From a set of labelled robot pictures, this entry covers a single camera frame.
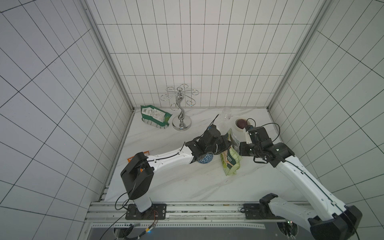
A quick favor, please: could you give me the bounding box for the blue patterned breakfast bowl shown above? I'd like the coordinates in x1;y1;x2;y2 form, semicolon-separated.
198;154;214;164

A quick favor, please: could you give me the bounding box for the green oats bag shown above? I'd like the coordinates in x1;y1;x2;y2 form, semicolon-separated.
220;129;243;176

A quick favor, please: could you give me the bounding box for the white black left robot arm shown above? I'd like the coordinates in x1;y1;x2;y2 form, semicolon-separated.
120;125;232;213

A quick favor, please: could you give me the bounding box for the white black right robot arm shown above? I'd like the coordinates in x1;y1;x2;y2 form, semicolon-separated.
240;125;363;240

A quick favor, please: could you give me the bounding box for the white bowl with purple food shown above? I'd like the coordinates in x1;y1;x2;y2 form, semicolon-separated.
235;118;251;132

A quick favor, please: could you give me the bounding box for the clear wine glass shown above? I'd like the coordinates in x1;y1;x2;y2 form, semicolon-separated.
218;108;232;135

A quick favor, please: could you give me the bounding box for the silver metal cup rack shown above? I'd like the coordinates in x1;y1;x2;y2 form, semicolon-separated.
160;84;200;132

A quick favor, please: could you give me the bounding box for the orange snack packet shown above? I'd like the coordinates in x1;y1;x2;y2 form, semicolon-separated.
127;151;150;163

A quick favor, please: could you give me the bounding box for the green snack bag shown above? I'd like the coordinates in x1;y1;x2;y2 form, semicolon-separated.
141;105;172;129

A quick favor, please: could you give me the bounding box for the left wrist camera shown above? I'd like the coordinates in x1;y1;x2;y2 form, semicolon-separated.
207;124;219;131

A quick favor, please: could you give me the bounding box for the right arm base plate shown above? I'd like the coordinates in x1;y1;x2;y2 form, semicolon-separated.
240;203;284;220

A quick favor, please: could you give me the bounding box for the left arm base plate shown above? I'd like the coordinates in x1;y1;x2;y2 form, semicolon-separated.
125;204;167;221

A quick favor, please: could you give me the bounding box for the aluminium mounting rail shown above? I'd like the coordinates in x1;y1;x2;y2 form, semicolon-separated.
86;202;286;223

